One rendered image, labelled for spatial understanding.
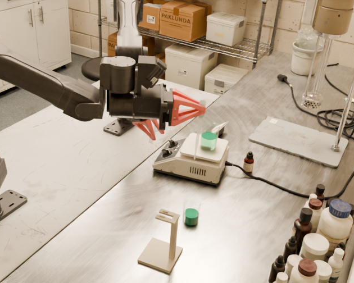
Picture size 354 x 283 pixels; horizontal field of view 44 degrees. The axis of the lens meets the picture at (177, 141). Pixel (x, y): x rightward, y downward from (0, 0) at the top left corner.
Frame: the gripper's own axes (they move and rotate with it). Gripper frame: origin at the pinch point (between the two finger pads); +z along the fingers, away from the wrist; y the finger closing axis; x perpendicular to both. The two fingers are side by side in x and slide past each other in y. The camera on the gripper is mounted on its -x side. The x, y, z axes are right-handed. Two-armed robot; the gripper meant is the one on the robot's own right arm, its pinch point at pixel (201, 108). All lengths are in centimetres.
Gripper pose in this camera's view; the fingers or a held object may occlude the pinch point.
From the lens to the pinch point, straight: 96.5
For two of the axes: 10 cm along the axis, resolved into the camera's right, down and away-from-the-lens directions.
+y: -0.4, -5.2, 8.5
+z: 10.0, 0.5, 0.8
